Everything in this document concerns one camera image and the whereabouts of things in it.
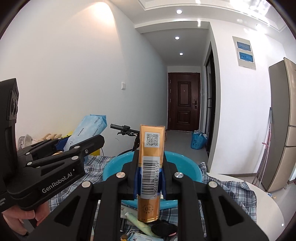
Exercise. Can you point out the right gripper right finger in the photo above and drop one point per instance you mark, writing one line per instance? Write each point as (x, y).
(206, 211)

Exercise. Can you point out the blue laundry basket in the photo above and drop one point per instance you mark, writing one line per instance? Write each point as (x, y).
(198, 140)

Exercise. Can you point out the blue wet wipes pack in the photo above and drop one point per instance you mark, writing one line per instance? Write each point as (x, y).
(90, 126)

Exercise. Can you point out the black folding bicycle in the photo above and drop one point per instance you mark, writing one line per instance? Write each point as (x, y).
(129, 135)

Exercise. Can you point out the gold cigarette carton box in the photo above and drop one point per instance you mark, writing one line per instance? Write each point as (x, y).
(150, 162)

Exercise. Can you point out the black framed glass door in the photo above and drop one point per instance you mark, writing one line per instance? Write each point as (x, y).
(210, 97)

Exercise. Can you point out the person's left hand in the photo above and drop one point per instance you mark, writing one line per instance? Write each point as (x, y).
(14, 217)

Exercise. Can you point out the blue white mask pack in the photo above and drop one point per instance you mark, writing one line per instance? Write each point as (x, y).
(141, 237)

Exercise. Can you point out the dark brown entrance door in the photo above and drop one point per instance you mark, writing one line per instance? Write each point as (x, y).
(184, 101)

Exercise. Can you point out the blue plastic basin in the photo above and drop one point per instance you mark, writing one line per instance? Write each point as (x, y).
(183, 164)

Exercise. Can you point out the folded drying rack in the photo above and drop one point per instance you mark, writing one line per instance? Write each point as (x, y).
(262, 167)

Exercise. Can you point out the pale green cream tube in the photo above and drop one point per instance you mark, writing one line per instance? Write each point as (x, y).
(140, 225)

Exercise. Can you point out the white wall switch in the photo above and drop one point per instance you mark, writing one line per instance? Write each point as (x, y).
(123, 86)

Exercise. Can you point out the beige plush toy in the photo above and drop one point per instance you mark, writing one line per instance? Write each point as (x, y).
(50, 136)

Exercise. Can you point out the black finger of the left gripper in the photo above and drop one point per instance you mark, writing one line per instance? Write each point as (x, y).
(45, 147)
(76, 151)

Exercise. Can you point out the white electrical panel box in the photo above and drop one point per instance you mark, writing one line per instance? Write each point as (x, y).
(245, 56)

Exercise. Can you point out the beige refrigerator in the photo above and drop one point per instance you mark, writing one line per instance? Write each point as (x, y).
(281, 156)

